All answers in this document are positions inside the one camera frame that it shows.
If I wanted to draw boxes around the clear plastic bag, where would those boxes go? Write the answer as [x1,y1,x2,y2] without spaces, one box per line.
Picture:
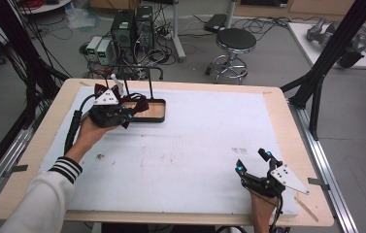
[64,7,101,31]

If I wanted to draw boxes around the thin wooden stick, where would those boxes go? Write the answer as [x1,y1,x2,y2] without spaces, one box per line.
[293,195,320,223]

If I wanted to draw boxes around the black round stool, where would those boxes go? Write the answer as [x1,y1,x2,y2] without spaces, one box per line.
[205,27,258,86]

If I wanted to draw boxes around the round white table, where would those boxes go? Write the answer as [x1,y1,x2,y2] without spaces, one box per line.
[17,0,72,16]

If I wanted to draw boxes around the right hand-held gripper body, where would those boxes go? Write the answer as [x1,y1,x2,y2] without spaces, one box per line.
[240,163,311,199]

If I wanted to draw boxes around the left hand-held gripper black cable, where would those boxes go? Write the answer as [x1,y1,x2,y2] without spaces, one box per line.
[63,93,98,156]

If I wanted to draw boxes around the black metal frame post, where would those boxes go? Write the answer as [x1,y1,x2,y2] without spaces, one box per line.
[0,0,70,131]
[280,0,366,142]

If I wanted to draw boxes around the striped red bow tie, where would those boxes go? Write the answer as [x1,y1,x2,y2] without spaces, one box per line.
[93,73,133,130]

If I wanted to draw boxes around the grey table leg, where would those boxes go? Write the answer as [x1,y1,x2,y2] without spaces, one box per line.
[170,0,187,63]

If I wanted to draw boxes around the grey metal bracket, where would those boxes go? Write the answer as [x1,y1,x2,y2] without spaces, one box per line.
[307,177,331,191]
[2,164,29,179]

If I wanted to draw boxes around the right hand-held gripper black cable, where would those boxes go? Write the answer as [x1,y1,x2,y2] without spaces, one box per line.
[269,193,286,233]

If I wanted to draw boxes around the flat black box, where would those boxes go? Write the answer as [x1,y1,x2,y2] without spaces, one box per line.
[203,13,228,34]

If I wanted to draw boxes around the white foam mat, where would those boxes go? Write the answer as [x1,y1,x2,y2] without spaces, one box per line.
[39,84,300,217]

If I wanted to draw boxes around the person's right hand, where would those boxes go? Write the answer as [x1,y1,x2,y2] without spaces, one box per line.
[248,189,280,224]

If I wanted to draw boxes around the white power supply unit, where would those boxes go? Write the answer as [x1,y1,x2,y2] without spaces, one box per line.
[95,39,113,66]
[85,35,104,63]

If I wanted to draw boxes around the black stand with wooden tray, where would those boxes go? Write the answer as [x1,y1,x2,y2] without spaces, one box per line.
[103,64,167,124]

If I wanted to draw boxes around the white floor board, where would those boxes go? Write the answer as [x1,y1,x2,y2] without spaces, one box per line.
[286,21,366,70]

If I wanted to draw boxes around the person's left hand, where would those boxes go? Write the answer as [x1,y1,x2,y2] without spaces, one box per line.
[64,116,119,165]

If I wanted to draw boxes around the person's dark lap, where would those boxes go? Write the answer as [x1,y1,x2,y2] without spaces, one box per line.
[102,222,208,233]

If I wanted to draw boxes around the hand-held gripper black cable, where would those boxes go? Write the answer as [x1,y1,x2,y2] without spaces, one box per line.
[269,193,286,233]
[63,93,98,156]

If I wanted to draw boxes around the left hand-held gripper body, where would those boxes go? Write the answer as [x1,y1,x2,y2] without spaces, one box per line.
[88,89,125,129]

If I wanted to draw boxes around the black computer tower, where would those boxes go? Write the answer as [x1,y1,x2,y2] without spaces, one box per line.
[110,9,137,64]
[134,5,155,53]

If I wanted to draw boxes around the computer towers on floor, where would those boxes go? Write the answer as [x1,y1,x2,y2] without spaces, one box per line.
[79,4,180,81]

